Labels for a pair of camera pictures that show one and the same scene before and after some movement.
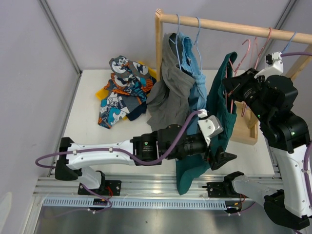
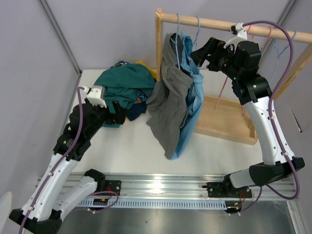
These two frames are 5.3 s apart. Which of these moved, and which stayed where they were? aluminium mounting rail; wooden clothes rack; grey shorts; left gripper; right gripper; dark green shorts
Moved: right gripper; dark green shorts; left gripper
Stayed: grey shorts; wooden clothes rack; aluminium mounting rail
